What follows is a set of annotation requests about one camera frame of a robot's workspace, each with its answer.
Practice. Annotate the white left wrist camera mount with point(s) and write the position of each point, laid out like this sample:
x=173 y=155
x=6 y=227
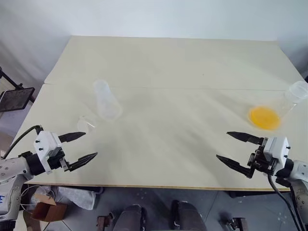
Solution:
x=45 y=144

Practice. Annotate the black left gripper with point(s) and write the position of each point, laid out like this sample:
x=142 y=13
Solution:
x=56 y=160

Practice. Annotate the dark rounded shape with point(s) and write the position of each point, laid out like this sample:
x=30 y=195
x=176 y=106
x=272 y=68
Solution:
x=188 y=216
x=133 y=217

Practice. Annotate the rusty metal bracket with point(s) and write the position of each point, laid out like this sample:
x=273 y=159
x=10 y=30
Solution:
x=104 y=221
x=237 y=223

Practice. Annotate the black tablet screen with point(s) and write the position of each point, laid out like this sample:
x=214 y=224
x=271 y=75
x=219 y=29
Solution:
x=15 y=98

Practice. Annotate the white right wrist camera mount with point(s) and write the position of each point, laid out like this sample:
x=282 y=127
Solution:
x=276 y=148

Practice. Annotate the clear plastic bag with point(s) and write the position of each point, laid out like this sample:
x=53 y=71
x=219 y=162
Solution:
x=77 y=197

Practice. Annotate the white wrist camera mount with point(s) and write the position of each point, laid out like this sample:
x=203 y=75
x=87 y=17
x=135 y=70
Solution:
x=45 y=144
x=276 y=148

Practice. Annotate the small clear glass piece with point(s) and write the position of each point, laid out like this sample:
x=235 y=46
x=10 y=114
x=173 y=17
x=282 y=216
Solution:
x=85 y=124

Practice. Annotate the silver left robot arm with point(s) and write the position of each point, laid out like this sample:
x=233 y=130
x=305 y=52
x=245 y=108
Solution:
x=12 y=166

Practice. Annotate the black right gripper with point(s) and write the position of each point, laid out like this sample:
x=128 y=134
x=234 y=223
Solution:
x=261 y=160

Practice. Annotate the black table foot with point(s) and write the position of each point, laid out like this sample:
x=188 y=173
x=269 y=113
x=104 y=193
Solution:
x=240 y=195

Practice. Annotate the brown cardboard box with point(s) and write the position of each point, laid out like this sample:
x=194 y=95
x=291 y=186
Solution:
x=48 y=211

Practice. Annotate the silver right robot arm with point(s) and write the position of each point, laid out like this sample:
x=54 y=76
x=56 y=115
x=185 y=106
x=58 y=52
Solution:
x=299 y=173

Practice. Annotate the large clear conical flask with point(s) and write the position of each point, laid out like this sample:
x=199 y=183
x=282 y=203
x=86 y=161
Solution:
x=264 y=118

